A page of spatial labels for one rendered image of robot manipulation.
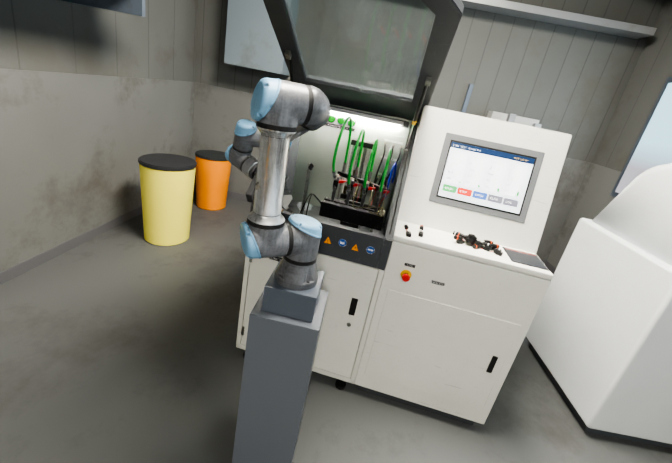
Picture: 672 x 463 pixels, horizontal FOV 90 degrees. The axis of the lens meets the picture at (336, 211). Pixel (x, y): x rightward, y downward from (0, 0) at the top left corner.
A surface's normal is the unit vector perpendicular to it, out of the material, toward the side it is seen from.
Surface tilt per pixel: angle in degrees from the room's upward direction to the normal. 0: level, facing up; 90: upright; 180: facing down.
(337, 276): 90
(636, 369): 90
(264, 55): 90
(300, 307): 90
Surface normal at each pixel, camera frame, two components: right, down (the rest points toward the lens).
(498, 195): -0.15, 0.07
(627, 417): -0.06, 0.33
